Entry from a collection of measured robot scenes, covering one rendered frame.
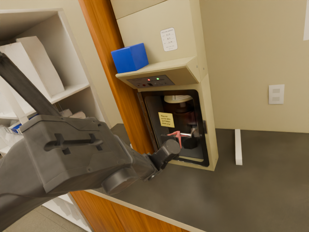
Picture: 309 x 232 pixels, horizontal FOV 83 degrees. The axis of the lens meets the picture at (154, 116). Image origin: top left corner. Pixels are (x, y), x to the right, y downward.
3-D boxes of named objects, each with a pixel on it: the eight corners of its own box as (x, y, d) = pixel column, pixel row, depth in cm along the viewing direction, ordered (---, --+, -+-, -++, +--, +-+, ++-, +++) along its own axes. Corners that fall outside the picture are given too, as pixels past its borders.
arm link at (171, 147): (133, 161, 63) (146, 182, 60) (145, 144, 55) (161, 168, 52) (157, 148, 71) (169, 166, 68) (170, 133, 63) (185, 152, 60)
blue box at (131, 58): (131, 67, 81) (125, 47, 77) (149, 64, 76) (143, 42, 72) (117, 73, 74) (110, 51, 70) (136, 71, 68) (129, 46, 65)
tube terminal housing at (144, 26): (175, 137, 124) (146, 16, 92) (223, 142, 107) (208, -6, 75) (158, 161, 106) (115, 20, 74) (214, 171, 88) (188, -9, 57)
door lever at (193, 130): (178, 130, 84) (177, 126, 83) (197, 132, 78) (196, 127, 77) (173, 136, 80) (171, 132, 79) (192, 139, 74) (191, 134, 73)
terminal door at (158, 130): (158, 155, 103) (139, 91, 86) (209, 167, 85) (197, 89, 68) (157, 156, 102) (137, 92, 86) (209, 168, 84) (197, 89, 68)
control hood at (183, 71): (136, 87, 86) (130, 67, 82) (201, 81, 69) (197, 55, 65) (122, 96, 78) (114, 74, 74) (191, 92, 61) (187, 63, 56)
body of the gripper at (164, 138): (176, 134, 70) (168, 145, 64) (180, 154, 74) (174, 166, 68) (162, 133, 73) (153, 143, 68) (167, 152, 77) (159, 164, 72)
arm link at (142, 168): (61, 133, 25) (96, 201, 22) (94, 110, 26) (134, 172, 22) (133, 161, 66) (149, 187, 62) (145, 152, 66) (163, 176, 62)
